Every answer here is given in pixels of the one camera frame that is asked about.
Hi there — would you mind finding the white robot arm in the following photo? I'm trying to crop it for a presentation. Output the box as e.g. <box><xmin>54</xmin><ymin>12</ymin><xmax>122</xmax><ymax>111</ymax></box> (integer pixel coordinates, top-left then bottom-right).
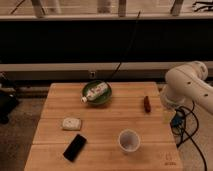
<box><xmin>160</xmin><ymin>61</ymin><xmax>213</xmax><ymax>114</ymax></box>

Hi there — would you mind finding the green bowl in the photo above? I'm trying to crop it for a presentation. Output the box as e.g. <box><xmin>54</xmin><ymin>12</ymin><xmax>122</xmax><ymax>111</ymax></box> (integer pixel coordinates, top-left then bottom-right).
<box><xmin>81</xmin><ymin>80</ymin><xmax>112</xmax><ymax>106</ymax></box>

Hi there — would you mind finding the white soap bar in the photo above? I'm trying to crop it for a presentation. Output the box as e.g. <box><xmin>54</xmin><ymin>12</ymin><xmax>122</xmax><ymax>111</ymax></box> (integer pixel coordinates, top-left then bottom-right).
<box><xmin>62</xmin><ymin>117</ymin><xmax>81</xmax><ymax>131</ymax></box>

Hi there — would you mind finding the wooden table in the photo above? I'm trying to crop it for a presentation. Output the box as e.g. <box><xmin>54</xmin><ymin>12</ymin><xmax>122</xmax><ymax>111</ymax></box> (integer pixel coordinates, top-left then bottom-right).
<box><xmin>24</xmin><ymin>82</ymin><xmax>183</xmax><ymax>171</ymax></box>

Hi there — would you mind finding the black object at left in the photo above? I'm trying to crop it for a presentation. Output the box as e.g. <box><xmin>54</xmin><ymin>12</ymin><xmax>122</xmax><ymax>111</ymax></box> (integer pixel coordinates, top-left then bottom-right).
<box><xmin>0</xmin><ymin>72</ymin><xmax>19</xmax><ymax>124</ymax></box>

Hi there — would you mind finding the brown oblong object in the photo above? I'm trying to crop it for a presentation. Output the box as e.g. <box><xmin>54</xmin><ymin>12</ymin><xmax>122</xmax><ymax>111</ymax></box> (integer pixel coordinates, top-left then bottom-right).
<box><xmin>144</xmin><ymin>96</ymin><xmax>151</xmax><ymax>113</ymax></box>

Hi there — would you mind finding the black hanging cable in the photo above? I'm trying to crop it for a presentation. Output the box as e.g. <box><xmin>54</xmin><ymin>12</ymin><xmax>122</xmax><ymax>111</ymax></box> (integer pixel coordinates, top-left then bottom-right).
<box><xmin>103</xmin><ymin>10</ymin><xmax>142</xmax><ymax>83</ymax></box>

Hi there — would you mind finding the black floor cable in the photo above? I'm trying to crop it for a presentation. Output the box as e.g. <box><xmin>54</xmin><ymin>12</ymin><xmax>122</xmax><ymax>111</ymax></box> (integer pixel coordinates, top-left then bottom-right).
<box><xmin>170</xmin><ymin>99</ymin><xmax>208</xmax><ymax>171</ymax></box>

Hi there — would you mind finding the white plastic bottle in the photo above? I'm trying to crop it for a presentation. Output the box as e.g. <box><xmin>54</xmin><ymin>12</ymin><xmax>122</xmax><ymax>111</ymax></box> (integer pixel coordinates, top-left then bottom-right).
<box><xmin>81</xmin><ymin>82</ymin><xmax>108</xmax><ymax>102</ymax></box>

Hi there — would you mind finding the black smartphone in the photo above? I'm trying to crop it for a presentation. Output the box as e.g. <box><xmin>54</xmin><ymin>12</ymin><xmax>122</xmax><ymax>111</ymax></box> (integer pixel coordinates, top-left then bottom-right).
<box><xmin>63</xmin><ymin>134</ymin><xmax>87</xmax><ymax>162</ymax></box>

